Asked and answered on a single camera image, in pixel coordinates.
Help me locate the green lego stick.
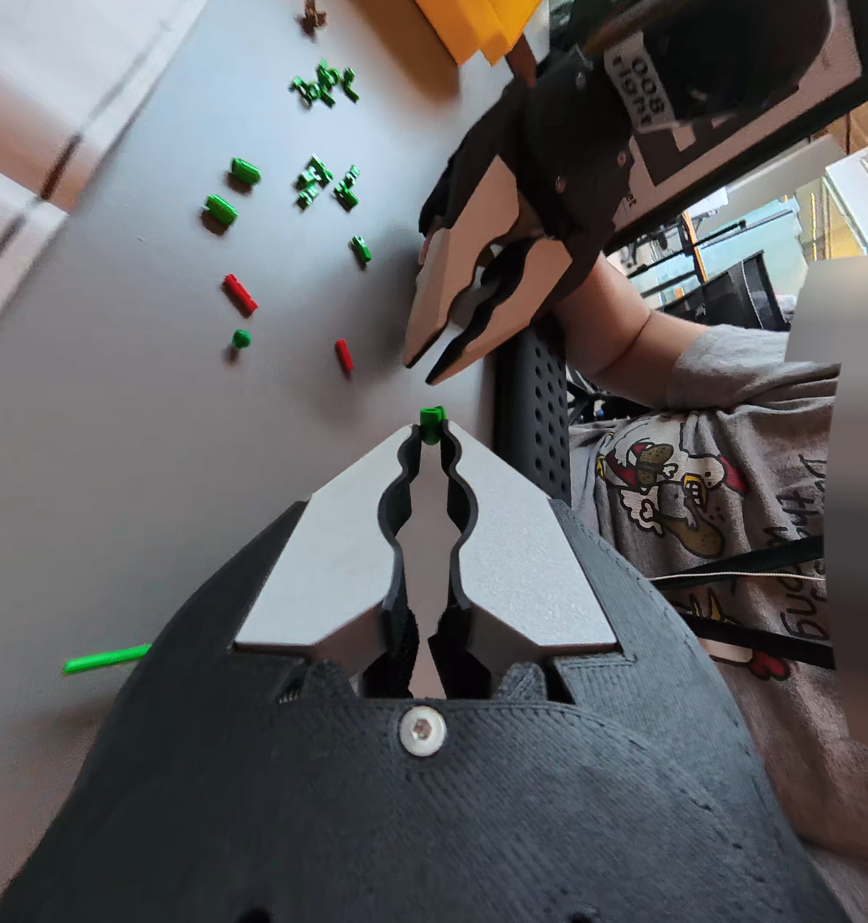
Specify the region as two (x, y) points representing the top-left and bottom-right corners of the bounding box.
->
(62, 643), (153, 676)

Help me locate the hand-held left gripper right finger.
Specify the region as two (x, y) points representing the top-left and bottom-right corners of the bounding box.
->
(433, 422), (619, 699)

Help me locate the cluster of green lego connectors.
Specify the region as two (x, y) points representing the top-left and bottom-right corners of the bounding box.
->
(294, 154), (363, 212)
(288, 60), (361, 111)

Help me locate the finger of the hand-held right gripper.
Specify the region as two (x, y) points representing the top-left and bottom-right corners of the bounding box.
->
(401, 153), (541, 370)
(424, 234), (577, 388)

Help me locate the yellow plastic bin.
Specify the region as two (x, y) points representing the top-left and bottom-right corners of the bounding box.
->
(412, 0), (543, 68)

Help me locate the black background desk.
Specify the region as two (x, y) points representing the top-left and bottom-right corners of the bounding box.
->
(607, 195), (795, 333)

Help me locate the black shoulder strap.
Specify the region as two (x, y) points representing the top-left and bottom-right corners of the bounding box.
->
(654, 534), (826, 588)
(686, 616), (835, 672)

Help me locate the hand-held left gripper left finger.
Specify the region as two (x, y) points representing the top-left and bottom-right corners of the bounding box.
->
(234, 424), (417, 699)

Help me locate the person's right forearm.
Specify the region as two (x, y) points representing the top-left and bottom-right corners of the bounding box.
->
(549, 252), (709, 408)

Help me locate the white cord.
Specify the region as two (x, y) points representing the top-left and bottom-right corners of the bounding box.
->
(650, 572), (826, 584)

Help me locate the black framed marker sign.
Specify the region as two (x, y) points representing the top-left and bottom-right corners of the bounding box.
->
(578, 0), (868, 255)

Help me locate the grey printed t-shirt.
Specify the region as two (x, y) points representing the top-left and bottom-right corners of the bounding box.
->
(570, 323), (868, 923)

